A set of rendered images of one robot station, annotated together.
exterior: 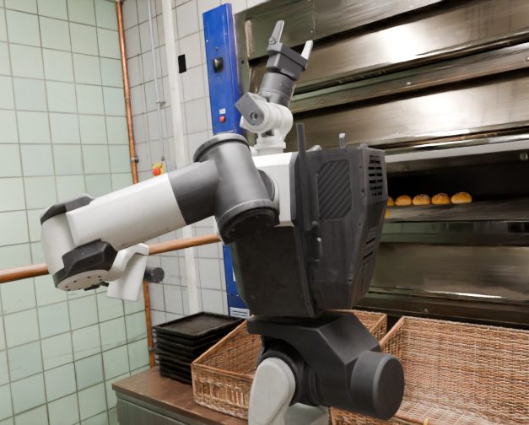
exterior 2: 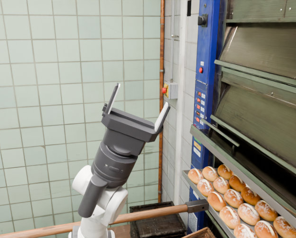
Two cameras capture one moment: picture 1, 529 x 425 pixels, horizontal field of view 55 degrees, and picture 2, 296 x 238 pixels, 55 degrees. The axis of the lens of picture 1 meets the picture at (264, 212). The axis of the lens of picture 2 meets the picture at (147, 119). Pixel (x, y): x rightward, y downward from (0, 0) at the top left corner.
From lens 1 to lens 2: 116 cm
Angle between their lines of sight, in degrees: 37
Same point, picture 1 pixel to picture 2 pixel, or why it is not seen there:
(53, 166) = (103, 75)
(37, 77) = (95, 14)
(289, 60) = (124, 135)
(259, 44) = (237, 8)
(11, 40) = not seen: outside the picture
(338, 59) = not seen: outside the picture
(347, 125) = (289, 131)
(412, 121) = not seen: outside the picture
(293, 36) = (264, 9)
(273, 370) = not seen: outside the picture
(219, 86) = (203, 40)
